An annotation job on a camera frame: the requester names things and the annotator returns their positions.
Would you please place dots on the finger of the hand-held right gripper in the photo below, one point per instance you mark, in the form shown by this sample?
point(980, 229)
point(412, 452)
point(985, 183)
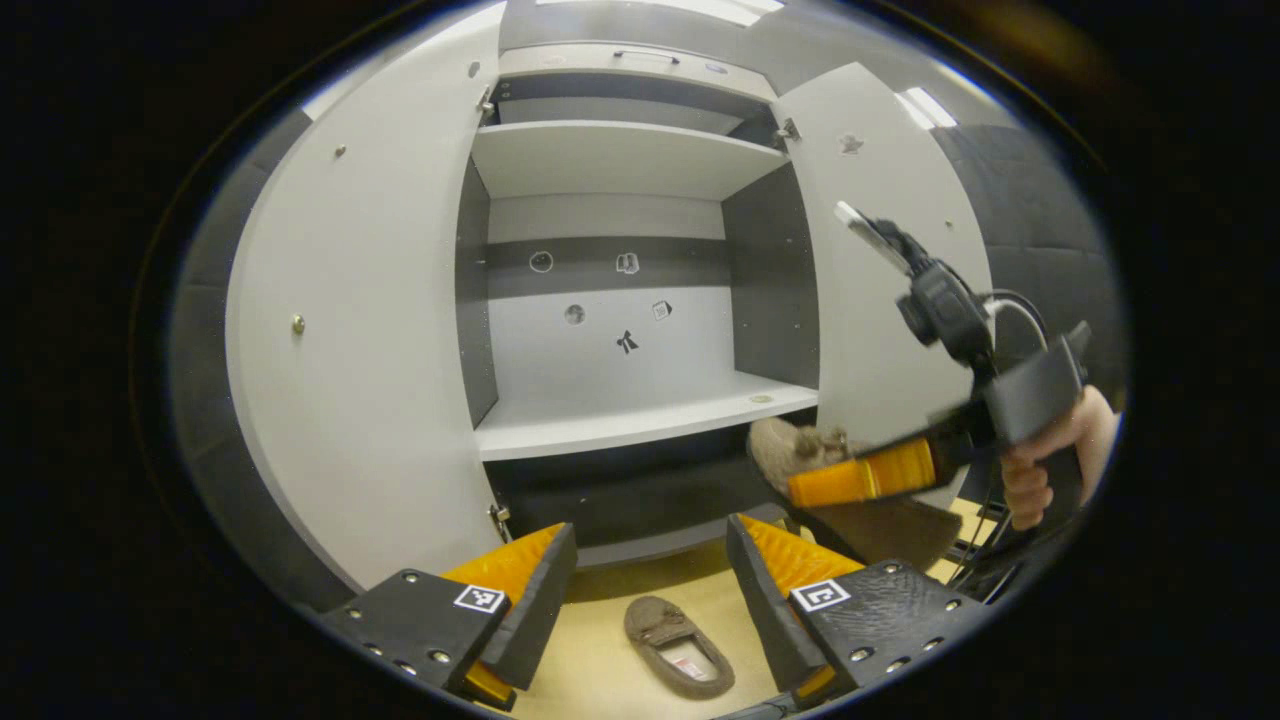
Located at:
point(870, 478)

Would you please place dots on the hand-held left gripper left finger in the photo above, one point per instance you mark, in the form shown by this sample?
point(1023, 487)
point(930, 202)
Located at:
point(548, 585)

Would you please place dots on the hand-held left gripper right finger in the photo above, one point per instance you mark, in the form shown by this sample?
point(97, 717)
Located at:
point(760, 590)

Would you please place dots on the white shoe cabinet door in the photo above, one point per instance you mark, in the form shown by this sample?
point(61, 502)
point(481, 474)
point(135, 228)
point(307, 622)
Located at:
point(860, 330)
point(370, 350)

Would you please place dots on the brown fuzzy shoe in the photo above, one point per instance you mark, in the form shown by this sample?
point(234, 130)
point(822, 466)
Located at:
point(660, 625)
point(785, 450)

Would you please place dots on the white shoe cabinet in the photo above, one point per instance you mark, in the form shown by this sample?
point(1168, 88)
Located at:
point(600, 160)

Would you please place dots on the metal door hinge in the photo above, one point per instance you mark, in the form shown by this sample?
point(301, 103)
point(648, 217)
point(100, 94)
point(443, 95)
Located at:
point(500, 522)
point(486, 100)
point(788, 129)

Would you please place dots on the black backdrop cloth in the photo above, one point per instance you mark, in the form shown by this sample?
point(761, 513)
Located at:
point(1050, 250)

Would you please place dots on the small ceiling light panel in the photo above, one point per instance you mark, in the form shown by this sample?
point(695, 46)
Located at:
point(925, 107)

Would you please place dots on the large ceiling light panel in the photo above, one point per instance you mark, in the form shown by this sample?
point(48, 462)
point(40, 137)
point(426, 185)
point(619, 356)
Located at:
point(700, 8)

